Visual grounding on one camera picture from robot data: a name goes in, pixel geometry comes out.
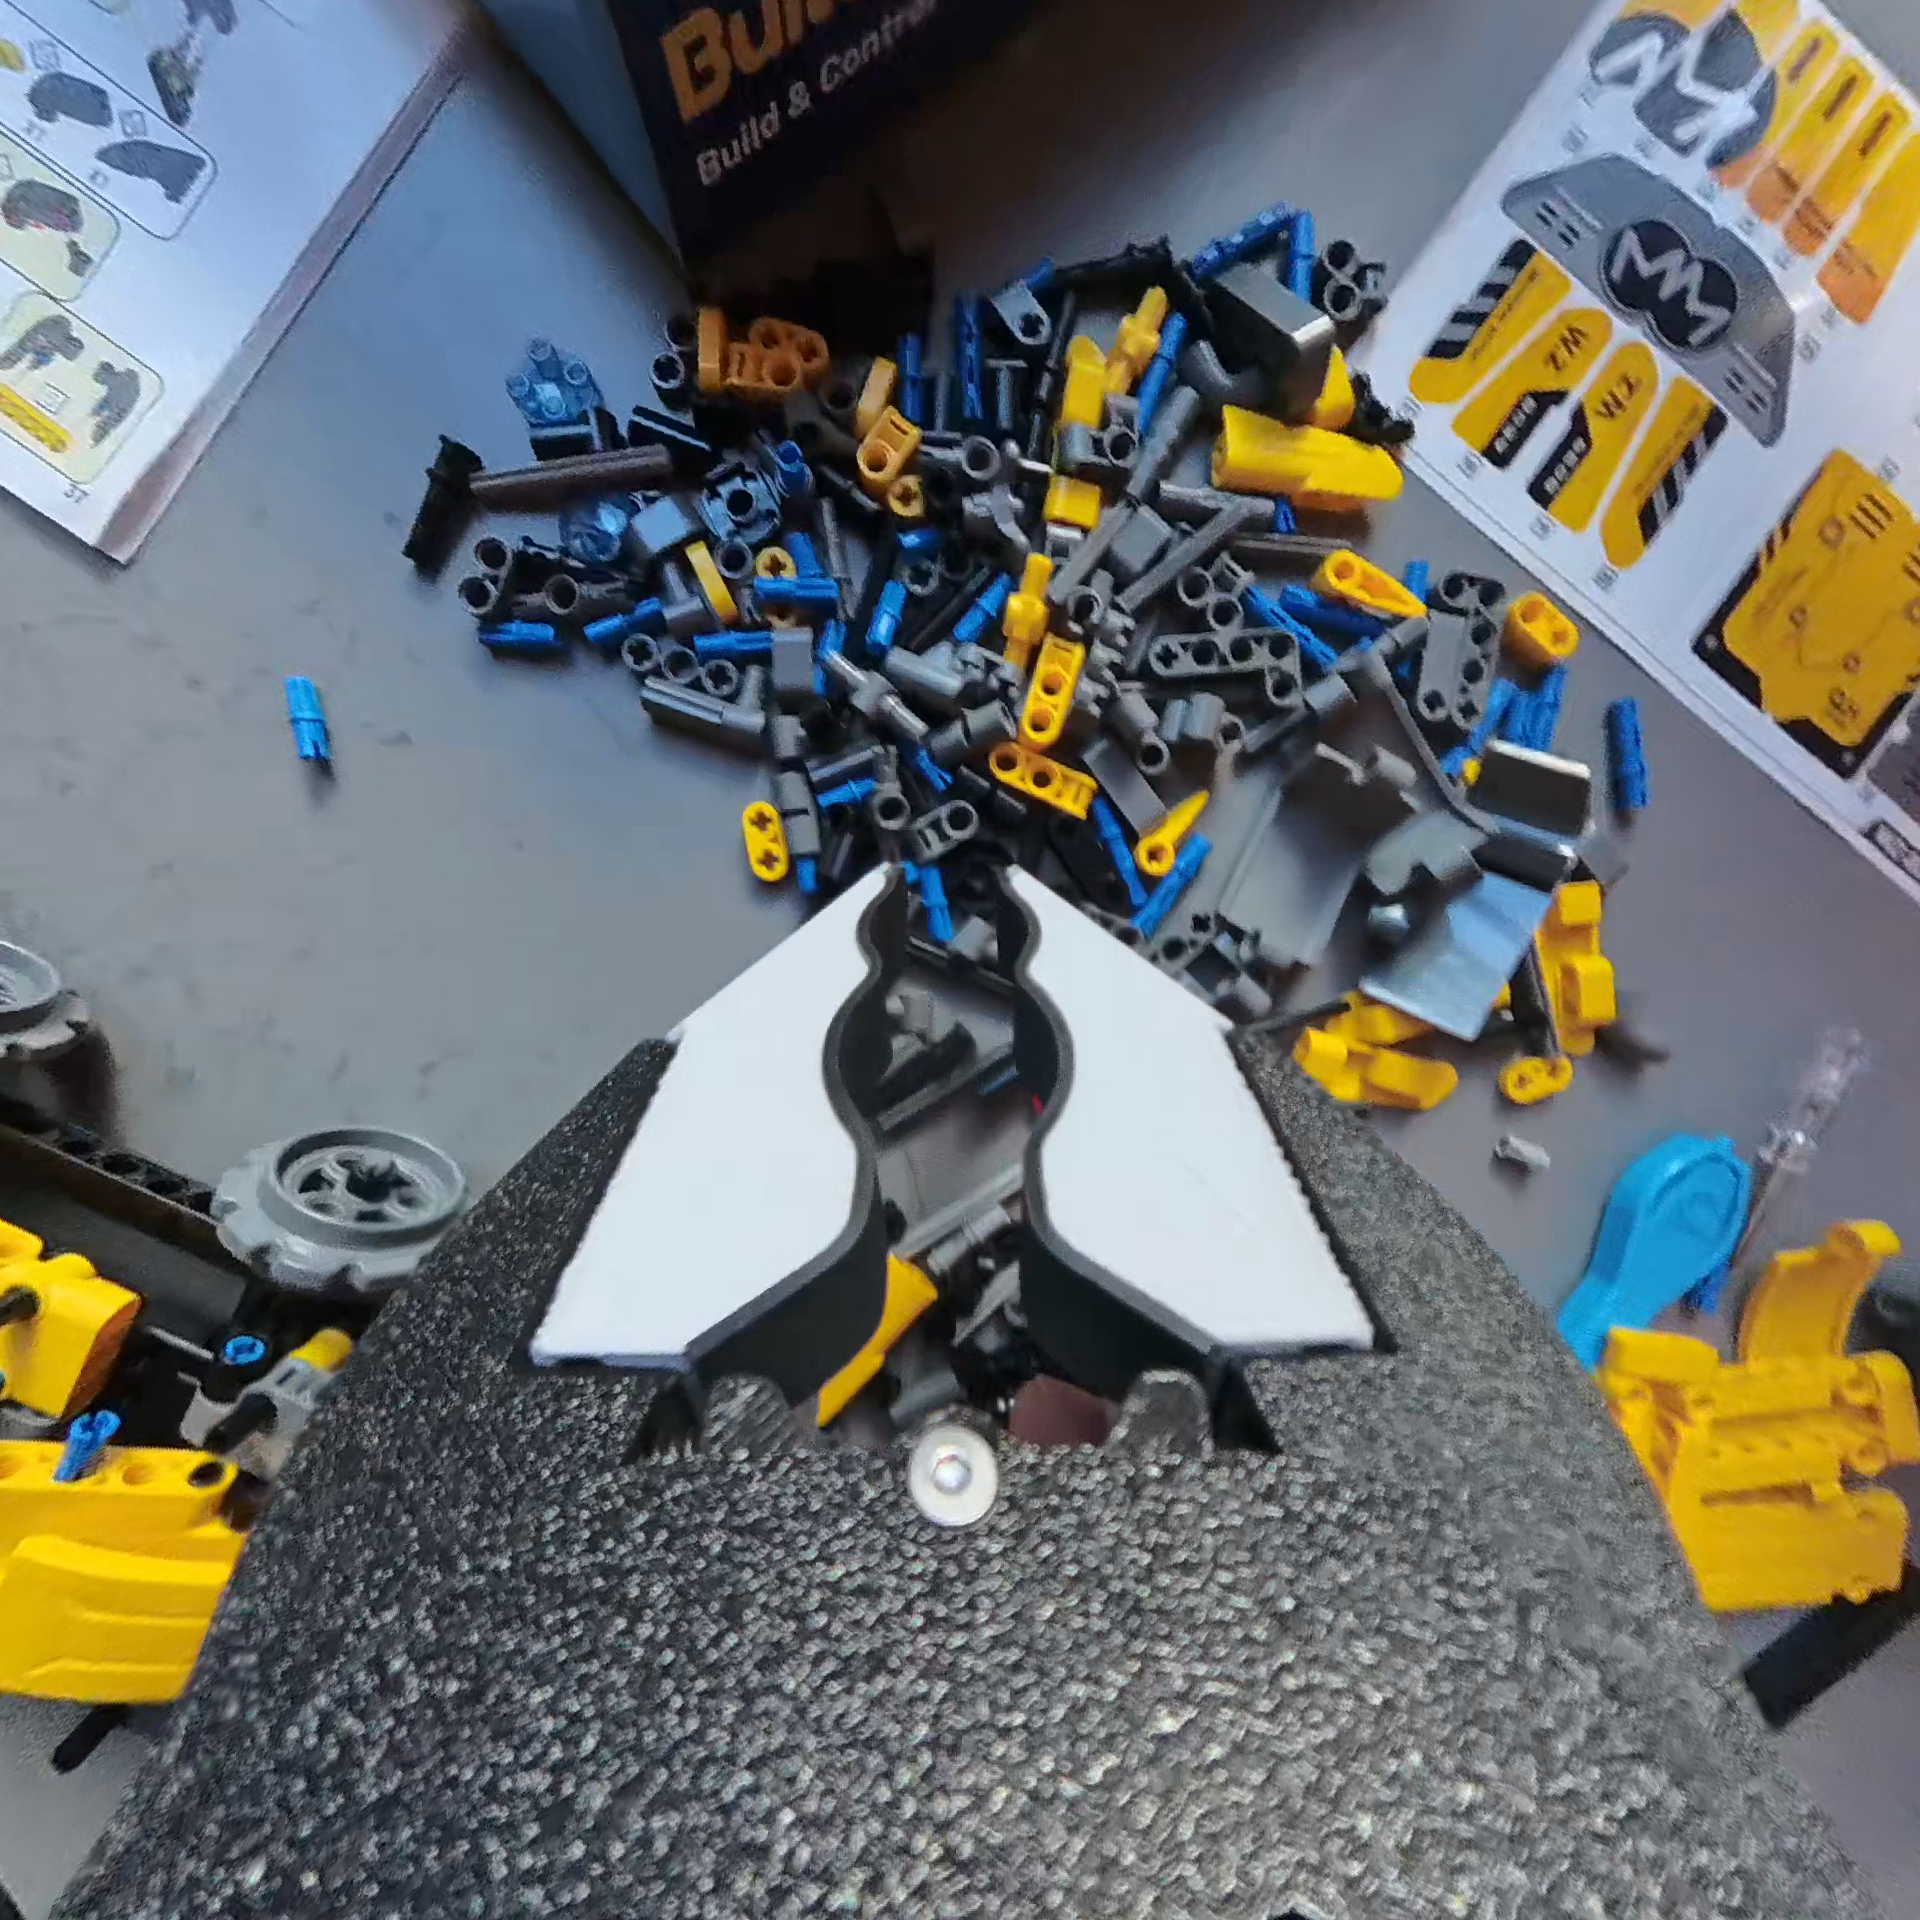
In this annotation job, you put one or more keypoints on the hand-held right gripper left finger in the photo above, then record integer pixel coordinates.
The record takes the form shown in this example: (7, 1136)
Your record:
(691, 1200)

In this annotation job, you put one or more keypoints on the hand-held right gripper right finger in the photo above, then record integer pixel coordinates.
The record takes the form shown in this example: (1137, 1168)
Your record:
(1200, 1187)

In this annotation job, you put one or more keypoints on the yellow brick piece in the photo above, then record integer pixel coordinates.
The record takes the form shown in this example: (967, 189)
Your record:
(884, 1325)

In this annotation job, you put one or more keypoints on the pile of brick parts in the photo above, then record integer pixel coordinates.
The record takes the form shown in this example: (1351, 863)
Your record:
(1200, 632)

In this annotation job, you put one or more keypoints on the yellow black brick vehicle model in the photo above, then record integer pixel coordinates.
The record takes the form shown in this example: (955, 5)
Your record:
(121, 1562)

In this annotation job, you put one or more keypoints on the instruction booklet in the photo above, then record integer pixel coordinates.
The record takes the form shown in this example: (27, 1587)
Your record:
(152, 241)

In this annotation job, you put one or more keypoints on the grey desk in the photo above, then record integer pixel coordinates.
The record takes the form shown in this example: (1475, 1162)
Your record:
(392, 871)

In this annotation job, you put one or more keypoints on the loose blue pin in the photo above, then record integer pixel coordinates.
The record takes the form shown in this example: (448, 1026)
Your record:
(309, 721)

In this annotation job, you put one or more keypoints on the yellow printed sheet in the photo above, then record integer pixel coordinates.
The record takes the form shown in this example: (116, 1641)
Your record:
(1709, 362)

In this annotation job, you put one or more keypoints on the blue cardboard box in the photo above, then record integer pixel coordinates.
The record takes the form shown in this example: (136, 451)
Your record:
(780, 106)

